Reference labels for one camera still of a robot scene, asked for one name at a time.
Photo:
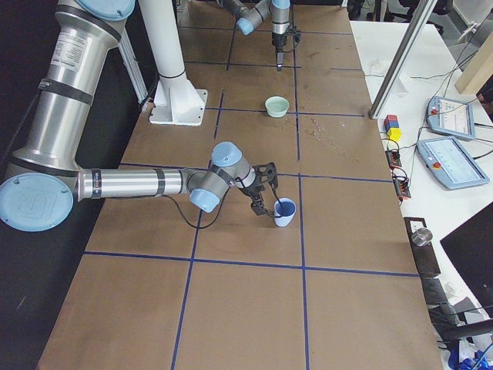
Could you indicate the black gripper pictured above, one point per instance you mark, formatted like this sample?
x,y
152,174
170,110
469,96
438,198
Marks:
x,y
251,191
278,42

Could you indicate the light blue cup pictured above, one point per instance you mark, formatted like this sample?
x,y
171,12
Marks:
x,y
284,210

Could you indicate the mint green bowl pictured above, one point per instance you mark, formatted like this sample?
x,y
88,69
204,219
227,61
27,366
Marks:
x,y
276,106

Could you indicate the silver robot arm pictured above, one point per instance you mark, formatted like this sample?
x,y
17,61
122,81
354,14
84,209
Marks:
x,y
43,179
278,11

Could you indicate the crumpled white tissue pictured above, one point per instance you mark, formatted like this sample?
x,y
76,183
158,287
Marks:
x,y
377,68

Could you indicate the red blue yellow blocks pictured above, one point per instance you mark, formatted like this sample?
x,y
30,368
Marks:
x,y
392,127

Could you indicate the orange black connector board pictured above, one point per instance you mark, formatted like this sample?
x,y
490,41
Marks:
x,y
393,158

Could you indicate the small metal cup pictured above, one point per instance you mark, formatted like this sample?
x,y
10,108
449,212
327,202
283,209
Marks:
x,y
421,237

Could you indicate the black metal block stand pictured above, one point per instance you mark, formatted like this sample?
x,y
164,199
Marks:
x,y
424,257

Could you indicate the far teach pendant tablet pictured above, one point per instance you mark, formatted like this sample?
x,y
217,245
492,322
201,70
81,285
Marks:
x,y
451,117

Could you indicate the teach pendant tablet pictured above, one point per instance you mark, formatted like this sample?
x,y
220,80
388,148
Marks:
x,y
451,117
450,163

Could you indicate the near teach pendant tablet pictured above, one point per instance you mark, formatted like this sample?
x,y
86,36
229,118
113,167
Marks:
x,y
450,163

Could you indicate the white pedestal column base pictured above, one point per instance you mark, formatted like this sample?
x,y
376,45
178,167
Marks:
x,y
176,101

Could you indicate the aluminium frame post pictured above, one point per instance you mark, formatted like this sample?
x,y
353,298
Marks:
x,y
417,23

